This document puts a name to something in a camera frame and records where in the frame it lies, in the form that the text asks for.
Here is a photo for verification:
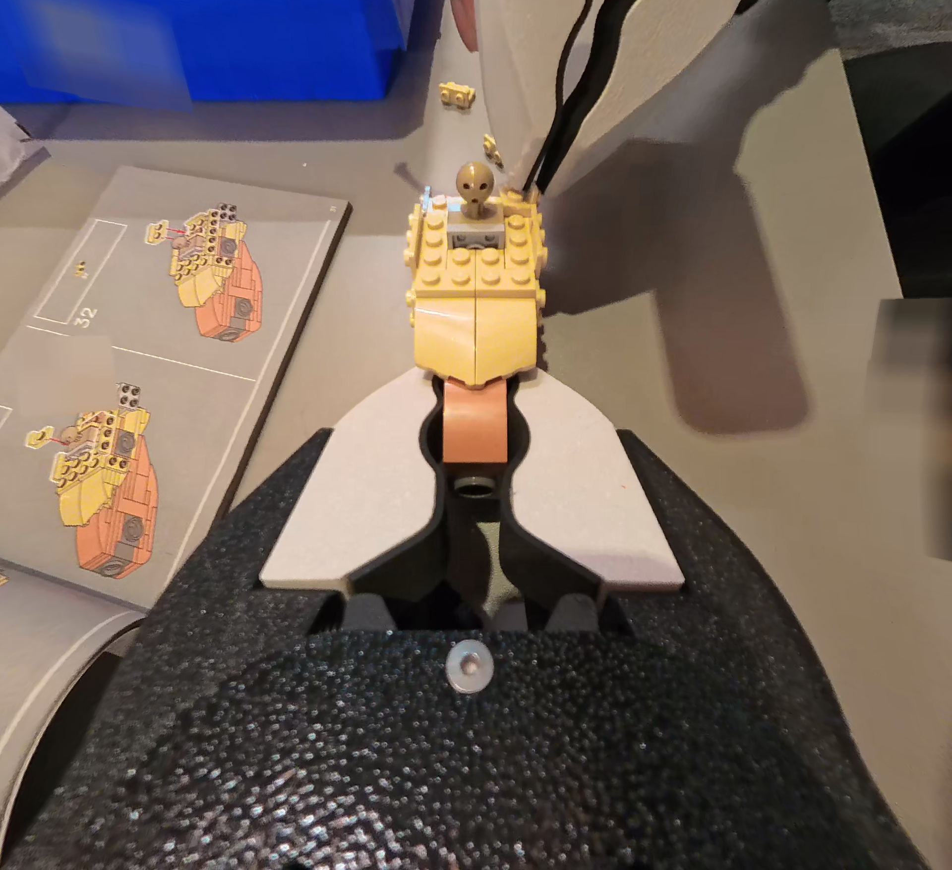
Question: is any plain grey paper bag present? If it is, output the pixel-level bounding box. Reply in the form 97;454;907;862
0;108;52;187

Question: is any grey desk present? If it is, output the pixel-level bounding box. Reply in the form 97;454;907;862
0;0;952;812

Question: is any grey instruction booklet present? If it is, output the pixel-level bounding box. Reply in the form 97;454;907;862
0;165;353;797

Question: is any blue plastic bin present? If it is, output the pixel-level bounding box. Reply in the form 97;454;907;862
0;0;436;105

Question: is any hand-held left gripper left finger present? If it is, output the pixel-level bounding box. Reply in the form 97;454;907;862
259;366;449;614

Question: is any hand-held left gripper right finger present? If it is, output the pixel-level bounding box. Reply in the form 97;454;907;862
506;366;687;614

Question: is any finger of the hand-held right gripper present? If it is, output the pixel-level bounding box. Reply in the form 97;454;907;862
475;0;655;190
535;0;789;198

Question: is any tan brick-built model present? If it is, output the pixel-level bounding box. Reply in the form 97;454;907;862
404;162;550;501

